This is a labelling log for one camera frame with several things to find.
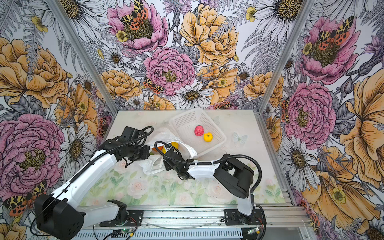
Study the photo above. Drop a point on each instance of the left aluminium corner post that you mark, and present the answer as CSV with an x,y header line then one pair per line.
x,y
64,21

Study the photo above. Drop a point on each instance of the yellow ridged toy starfruit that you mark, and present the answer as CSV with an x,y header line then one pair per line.
x,y
175,145

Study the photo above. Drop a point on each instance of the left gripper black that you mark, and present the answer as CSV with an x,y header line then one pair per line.
x,y
145,154

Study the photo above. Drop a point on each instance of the orange toy fruit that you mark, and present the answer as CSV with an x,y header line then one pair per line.
x,y
161,148

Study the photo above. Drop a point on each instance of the yellow toy fruit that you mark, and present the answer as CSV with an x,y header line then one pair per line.
x,y
208,137

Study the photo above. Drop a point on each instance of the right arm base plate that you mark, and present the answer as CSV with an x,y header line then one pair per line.
x,y
232,217

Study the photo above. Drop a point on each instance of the white perforated plastic basket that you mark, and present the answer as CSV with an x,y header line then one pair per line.
x,y
184,125

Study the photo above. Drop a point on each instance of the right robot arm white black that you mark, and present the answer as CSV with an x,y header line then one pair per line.
x,y
229,171

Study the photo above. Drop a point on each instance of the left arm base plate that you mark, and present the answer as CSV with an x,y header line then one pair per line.
x,y
133,219

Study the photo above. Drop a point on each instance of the white slotted cable duct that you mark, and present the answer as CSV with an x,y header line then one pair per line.
x,y
163,234

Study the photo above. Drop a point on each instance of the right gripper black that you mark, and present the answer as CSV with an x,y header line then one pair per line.
x,y
167,166

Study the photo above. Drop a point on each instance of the aluminium front rail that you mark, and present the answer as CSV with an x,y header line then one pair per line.
x,y
177,217

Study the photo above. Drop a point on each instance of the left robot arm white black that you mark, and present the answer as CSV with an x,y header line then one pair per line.
x,y
60,215

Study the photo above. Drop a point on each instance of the pink toy fruit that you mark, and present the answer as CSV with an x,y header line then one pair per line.
x,y
199,130

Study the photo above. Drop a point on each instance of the aluminium corner post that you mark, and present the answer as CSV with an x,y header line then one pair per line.
x,y
64,21
291,42

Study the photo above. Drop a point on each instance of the right aluminium corner post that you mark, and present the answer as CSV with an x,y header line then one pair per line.
x,y
291,42

